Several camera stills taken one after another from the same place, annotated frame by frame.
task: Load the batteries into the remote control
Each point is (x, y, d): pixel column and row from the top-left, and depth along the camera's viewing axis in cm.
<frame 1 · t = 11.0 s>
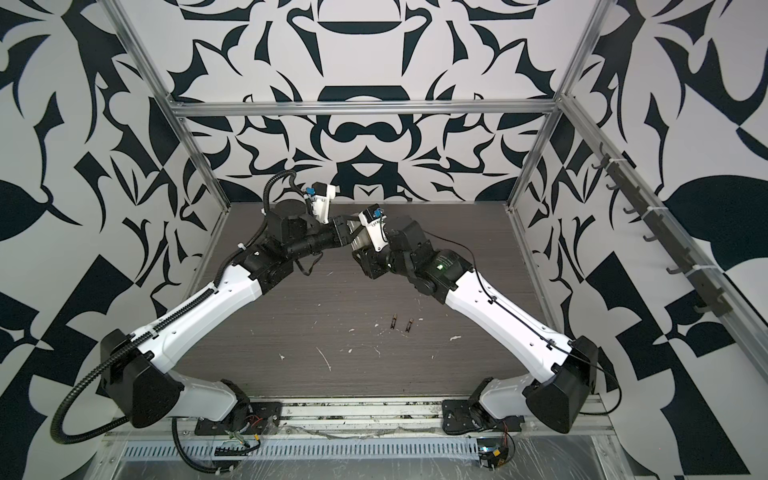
left hand: (366, 214, 69), fingers closed
right hand: (360, 248, 70), fingers open
left AAA battery: (393, 323, 91), on the table
right AAA battery: (408, 327, 91), on the table

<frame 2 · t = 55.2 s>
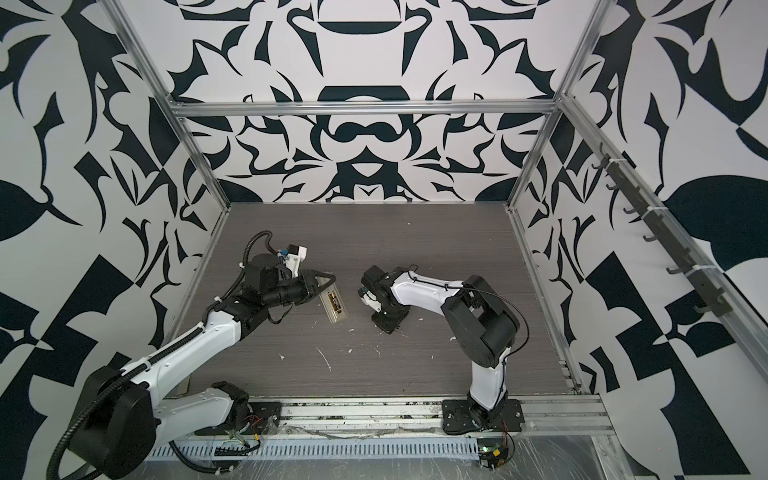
left hand: (335, 274, 78), fingers closed
right hand: (388, 322, 90), fingers open
white remote control: (332, 315, 76), point 17 cm above the table
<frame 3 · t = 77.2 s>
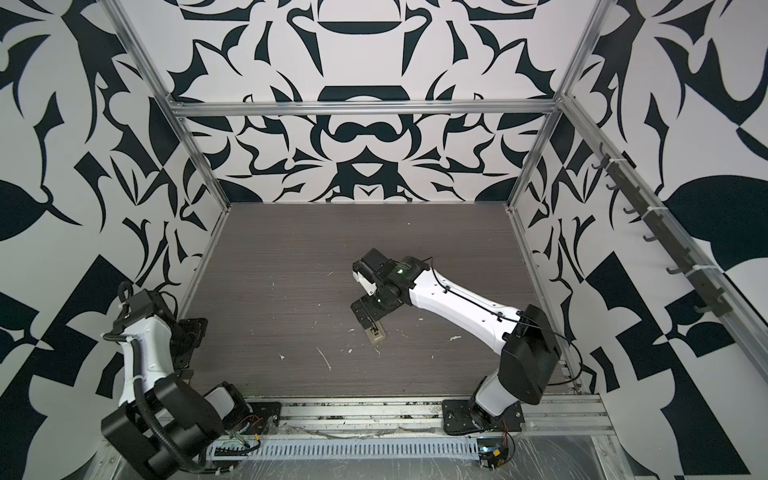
left hand: (193, 346, 77), fingers open
right hand: (372, 307, 78), fingers open
white remote control: (375, 333, 88), point 2 cm above the table
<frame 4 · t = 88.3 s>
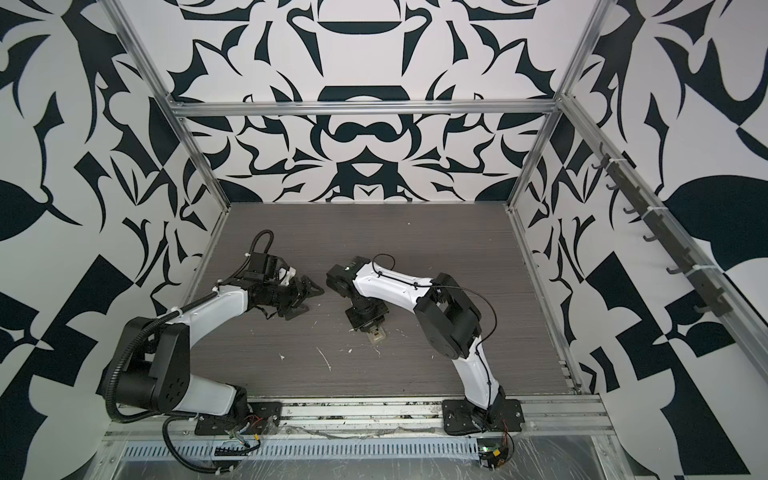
left hand: (317, 293, 87), fingers open
right hand: (369, 328, 85), fingers closed
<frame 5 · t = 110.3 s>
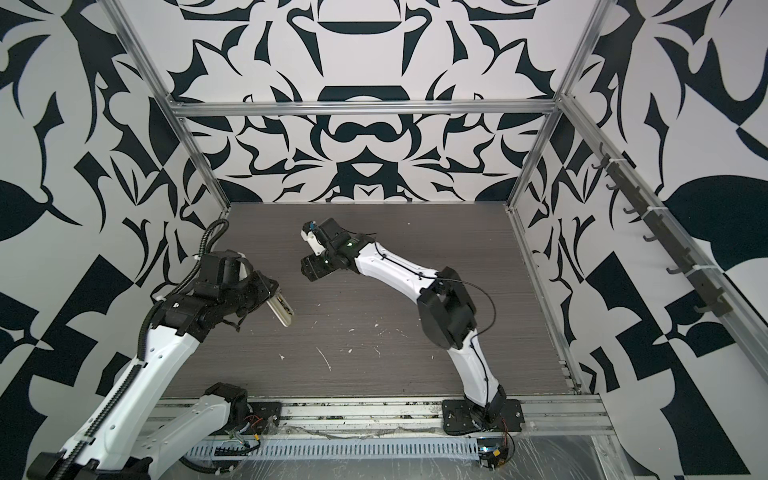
left hand: (275, 279, 75), fingers closed
right hand: (309, 264, 86), fingers open
white remote control: (281, 308, 74), point 20 cm above the table
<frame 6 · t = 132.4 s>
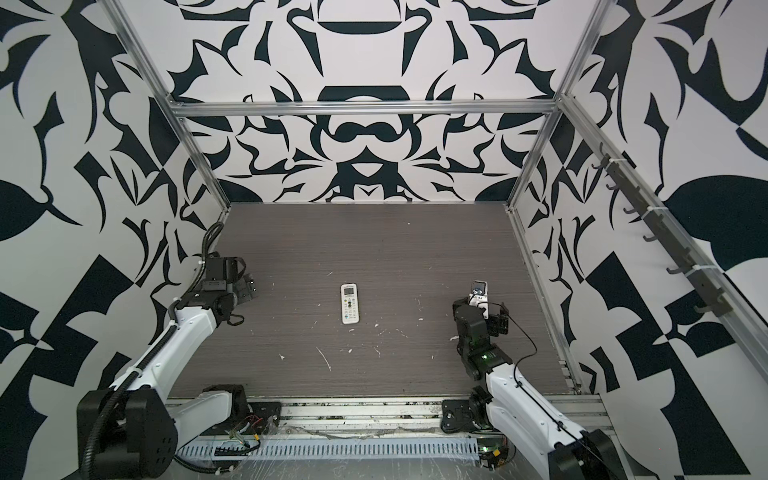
left hand: (228, 285, 84), fingers open
right hand: (487, 300, 84), fingers open
white remote control: (349, 298, 95), point 3 cm above the table
